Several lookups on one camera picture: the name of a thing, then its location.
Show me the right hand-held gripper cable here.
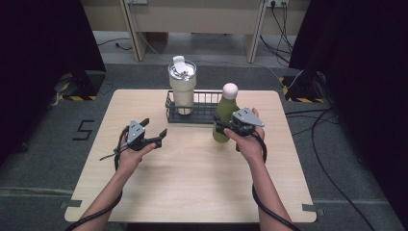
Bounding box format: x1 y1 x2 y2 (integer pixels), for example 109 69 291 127
251 130 301 231

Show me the beige wooden desk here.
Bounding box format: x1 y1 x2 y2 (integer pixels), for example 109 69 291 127
80 0 311 64

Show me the hand-held gripper cable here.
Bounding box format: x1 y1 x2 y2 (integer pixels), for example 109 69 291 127
251 130 301 231
64 126 130 231

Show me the left hand-held gripper cable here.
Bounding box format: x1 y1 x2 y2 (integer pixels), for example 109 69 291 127
64 126 130 231

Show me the black socket cable bundle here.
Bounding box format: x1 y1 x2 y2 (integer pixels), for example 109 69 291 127
259 1 294 67

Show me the grey tape piece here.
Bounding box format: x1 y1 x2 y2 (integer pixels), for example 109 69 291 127
301 203 325 217
60 199 83 210

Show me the dark wire basket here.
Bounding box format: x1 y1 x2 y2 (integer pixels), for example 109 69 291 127
165 90 224 125

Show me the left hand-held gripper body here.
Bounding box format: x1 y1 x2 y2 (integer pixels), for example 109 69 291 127
126 119 152 152

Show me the person's right hand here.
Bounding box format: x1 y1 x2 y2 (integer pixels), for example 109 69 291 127
223 107 267 165

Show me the person's left hand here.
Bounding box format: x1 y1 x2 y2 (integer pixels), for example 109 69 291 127
116 126 158 173

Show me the white wall socket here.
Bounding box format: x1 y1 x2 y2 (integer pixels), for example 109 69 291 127
266 0 290 9

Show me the black curtain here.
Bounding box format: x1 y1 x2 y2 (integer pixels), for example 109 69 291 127
288 0 408 222
0 0 108 165

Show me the white tumbler with lid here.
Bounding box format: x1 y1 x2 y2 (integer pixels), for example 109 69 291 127
167 55 197 116

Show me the black stand base striped tape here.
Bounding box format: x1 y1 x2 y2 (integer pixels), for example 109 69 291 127
278 70 327 104
53 69 108 102

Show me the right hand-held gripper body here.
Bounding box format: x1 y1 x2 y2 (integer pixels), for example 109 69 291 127
231 107 266 152

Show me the black cable with plug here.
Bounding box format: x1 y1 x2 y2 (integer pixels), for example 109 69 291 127
97 38 133 52

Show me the green bottle with white cap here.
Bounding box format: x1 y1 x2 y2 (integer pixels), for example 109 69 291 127
212 82 241 144

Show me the black floor cable bundle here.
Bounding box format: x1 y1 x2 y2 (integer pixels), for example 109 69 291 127
284 108 377 231

